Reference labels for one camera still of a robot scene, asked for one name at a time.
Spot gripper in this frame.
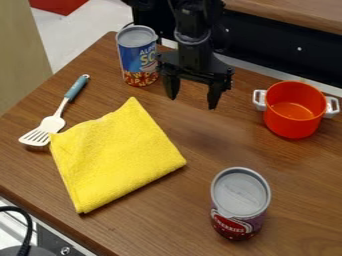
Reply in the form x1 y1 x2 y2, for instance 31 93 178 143
156 29 237 111

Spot blue can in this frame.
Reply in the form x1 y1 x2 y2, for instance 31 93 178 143
114 25 161 88

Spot red pot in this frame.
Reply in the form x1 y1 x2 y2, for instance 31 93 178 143
251 80 341 140

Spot red can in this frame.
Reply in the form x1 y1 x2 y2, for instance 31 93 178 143
208 166 273 242

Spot yellow cloth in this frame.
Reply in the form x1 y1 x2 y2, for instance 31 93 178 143
48 96 189 215

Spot white spatula with blue handle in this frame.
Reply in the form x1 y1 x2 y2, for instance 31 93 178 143
17 73 91 148

